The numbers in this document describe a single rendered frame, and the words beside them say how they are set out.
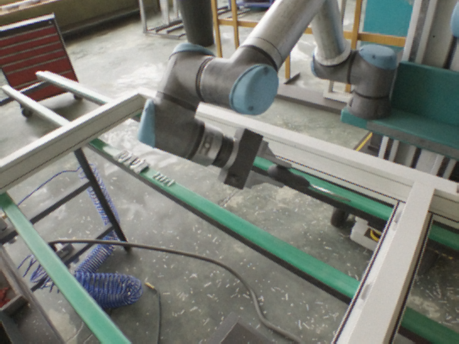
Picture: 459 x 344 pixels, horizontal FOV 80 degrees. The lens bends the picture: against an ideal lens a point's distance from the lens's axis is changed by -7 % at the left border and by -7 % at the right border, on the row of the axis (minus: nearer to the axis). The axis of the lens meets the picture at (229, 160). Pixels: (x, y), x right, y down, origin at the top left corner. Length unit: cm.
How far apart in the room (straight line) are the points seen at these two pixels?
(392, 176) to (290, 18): 42
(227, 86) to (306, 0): 25
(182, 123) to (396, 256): 46
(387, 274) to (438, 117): 101
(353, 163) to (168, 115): 45
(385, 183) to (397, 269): 26
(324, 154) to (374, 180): 14
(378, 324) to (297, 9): 55
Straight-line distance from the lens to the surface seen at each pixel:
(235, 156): 63
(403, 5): 429
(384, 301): 54
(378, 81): 133
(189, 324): 154
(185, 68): 58
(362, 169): 77
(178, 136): 58
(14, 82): 391
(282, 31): 59
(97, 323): 65
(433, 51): 148
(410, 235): 63
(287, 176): 70
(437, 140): 135
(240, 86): 49
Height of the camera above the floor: 139
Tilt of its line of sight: 38 degrees down
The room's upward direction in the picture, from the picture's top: 7 degrees counter-clockwise
